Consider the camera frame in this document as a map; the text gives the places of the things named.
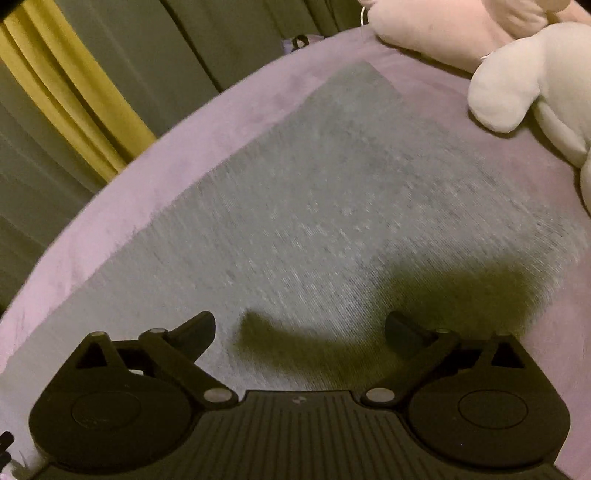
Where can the pink plush toy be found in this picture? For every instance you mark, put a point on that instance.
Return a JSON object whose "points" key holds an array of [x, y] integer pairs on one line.
{"points": [[429, 23]]}

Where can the pink bed sheet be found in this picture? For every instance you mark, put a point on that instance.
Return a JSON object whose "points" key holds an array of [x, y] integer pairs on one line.
{"points": [[221, 115]]}

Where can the white plush toy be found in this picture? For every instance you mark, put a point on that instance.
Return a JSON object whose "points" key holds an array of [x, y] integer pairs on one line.
{"points": [[508, 87]]}

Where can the yellow curtain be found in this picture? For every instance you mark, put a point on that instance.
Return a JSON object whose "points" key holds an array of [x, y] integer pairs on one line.
{"points": [[69, 83]]}

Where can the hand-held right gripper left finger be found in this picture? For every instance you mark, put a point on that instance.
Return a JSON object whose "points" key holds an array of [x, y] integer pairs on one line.
{"points": [[202, 328]]}

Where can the grey curtain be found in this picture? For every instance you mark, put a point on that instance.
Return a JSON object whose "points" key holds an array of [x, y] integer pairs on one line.
{"points": [[207, 37]]}

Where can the grey pants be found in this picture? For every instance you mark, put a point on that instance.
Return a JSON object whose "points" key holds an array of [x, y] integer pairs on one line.
{"points": [[295, 221]]}

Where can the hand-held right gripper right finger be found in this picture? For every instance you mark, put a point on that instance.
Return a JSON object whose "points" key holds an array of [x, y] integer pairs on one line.
{"points": [[400, 328]]}

